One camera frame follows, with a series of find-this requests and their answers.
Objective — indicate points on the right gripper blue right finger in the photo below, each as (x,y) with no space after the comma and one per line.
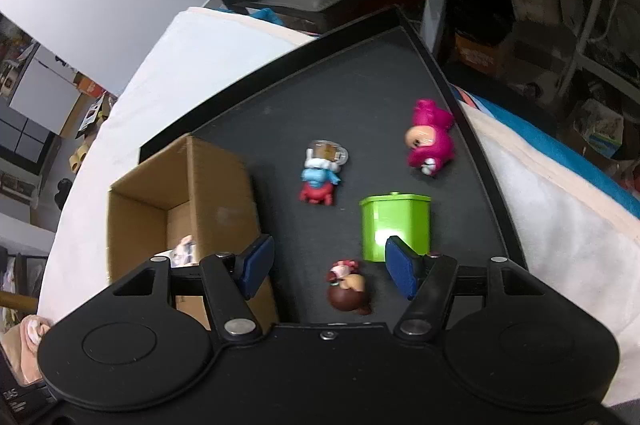
(406,268)

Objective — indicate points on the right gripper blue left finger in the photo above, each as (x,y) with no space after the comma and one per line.
(252,266)

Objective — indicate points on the green plastic lidded container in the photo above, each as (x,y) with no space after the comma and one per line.
(404,215)

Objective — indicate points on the brown-haired small figurine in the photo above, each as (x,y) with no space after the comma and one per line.
(347,290)

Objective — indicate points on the magenta dinosaur costume figurine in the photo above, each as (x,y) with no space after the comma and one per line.
(430,145)

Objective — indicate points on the lavender block figurine toy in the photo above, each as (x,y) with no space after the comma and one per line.
(183,255)

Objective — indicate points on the brown cardboard box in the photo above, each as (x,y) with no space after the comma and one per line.
(189,189)

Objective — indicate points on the blue figurine with beer mug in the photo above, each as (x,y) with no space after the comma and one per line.
(324,160)

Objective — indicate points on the black tray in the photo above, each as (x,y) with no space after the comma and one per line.
(356,86)

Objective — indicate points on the white bed blanket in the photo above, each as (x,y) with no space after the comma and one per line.
(575,237)

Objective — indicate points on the yellow slippers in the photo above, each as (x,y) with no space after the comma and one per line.
(78,156)

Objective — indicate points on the orange cardboard box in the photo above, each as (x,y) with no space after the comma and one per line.
(490,60)

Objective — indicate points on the blue blanket edge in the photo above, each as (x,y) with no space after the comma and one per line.
(553,148)

